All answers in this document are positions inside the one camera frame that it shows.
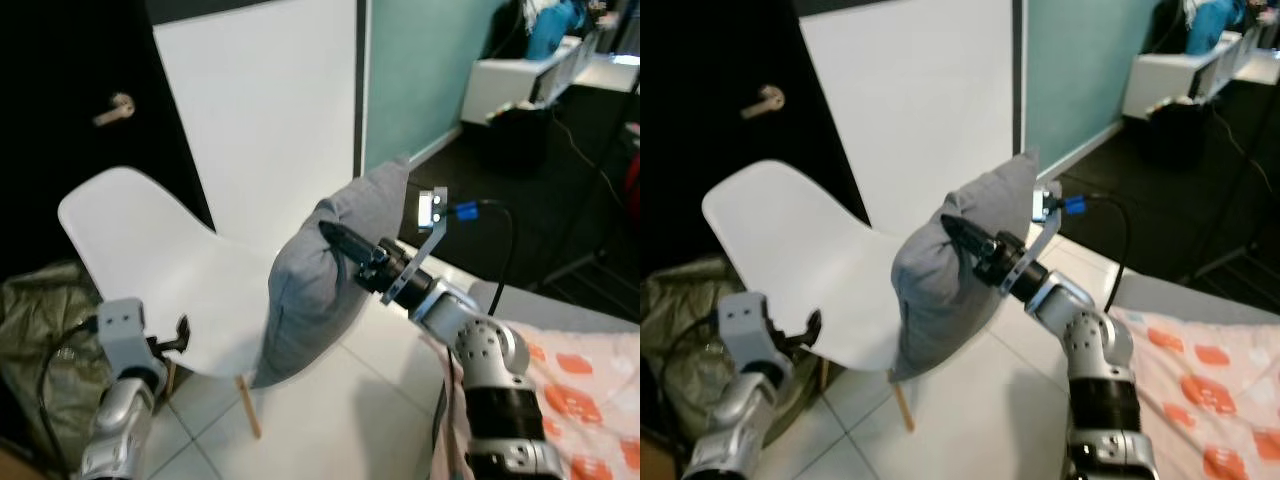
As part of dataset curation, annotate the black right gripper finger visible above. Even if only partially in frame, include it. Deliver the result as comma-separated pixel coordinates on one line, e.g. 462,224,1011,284
940,217,999,259
318,222,376,266

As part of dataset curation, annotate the grey fabric pillow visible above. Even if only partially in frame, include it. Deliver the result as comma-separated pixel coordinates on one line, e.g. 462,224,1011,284
889,149,1044,384
252,155,414,390

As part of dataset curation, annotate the white chair with wooden legs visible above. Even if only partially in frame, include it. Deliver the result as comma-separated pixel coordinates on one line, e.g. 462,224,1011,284
57,165,301,441
701,159,943,434

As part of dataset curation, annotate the pink dotted pillow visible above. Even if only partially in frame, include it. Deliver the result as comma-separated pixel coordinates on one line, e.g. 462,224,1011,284
1100,305,1280,480
420,318,641,480

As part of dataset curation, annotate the black bin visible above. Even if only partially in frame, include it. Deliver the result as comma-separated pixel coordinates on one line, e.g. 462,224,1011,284
1147,97,1207,162
486,104,550,167

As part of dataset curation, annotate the black door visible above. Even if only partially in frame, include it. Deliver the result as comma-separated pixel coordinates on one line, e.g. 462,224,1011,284
0,0,217,293
640,0,863,281

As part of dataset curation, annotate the white cabinet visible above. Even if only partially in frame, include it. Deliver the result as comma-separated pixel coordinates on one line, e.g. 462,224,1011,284
1121,44,1280,120
461,40,641,127

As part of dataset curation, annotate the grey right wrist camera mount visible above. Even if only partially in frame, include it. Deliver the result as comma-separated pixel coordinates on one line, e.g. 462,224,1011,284
383,187,451,307
1008,181,1064,293

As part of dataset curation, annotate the metal door handle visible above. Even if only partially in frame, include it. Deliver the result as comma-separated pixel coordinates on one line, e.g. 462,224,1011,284
739,85,787,122
92,92,137,128

